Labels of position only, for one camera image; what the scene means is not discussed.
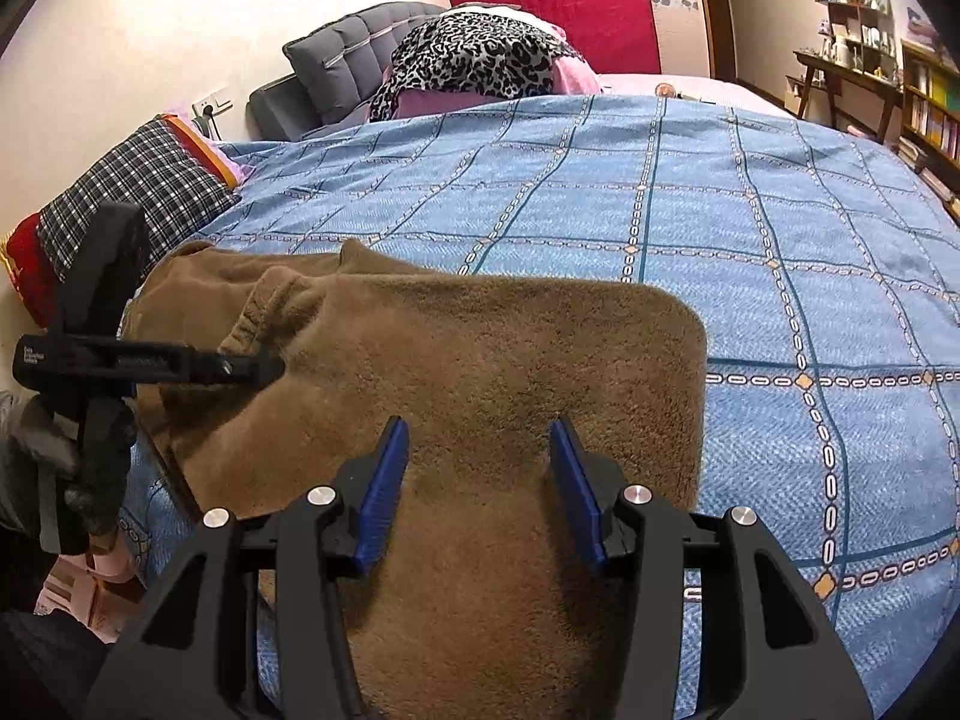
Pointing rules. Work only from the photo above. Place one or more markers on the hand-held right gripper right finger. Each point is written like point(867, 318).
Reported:
point(577, 499)

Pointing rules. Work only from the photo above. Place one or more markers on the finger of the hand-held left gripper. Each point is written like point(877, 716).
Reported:
point(225, 369)

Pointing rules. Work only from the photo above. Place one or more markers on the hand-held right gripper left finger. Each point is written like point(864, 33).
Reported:
point(382, 502)

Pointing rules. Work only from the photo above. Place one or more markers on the brown fleece pants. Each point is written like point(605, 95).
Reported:
point(487, 360)

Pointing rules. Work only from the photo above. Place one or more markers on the person's left hand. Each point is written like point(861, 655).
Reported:
point(45, 435)

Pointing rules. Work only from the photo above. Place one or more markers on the red cushion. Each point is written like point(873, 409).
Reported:
point(26, 270)

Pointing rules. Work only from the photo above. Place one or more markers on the dark plaid pillow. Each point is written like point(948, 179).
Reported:
point(135, 180)

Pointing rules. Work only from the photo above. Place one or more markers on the orange-edged pink pillow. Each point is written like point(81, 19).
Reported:
point(217, 154)

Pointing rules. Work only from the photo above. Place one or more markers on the pink cardboard box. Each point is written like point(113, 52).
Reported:
point(97, 592)

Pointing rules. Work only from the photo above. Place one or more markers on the blue checked bedspread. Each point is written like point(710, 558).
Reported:
point(750, 240)

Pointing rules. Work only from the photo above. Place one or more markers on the grey padded headboard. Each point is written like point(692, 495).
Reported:
point(337, 60)

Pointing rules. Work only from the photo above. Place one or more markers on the person's leg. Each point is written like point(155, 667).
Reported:
point(45, 667)

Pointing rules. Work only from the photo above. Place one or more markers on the leopard print cloth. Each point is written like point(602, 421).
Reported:
point(465, 52)

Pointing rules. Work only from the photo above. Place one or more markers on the pale pink bed sheet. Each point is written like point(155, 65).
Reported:
point(720, 90)

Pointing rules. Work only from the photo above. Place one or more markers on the wooden desk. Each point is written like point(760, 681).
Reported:
point(847, 75)

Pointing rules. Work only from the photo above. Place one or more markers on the wooden bookshelf with books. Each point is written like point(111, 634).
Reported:
point(934, 112)

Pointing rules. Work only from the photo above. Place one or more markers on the wooden desktop shelf unit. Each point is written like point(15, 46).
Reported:
point(859, 30)

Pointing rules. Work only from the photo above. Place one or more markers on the white wall socket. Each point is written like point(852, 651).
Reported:
point(212, 103)

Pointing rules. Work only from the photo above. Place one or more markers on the brown door frame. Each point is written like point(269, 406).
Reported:
point(712, 7)

